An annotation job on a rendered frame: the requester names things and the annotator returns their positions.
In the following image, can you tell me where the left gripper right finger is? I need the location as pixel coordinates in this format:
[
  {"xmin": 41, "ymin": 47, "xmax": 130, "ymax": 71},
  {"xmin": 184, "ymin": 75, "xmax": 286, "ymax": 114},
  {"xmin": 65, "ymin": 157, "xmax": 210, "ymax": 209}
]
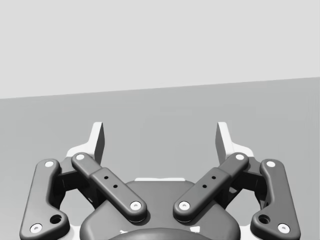
[{"xmin": 172, "ymin": 121, "xmax": 302, "ymax": 240}]

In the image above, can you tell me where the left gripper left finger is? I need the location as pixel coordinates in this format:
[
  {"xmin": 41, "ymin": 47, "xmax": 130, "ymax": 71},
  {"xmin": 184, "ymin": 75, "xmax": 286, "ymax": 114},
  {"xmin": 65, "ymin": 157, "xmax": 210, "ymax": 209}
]
[{"xmin": 19, "ymin": 121, "xmax": 148, "ymax": 240}]

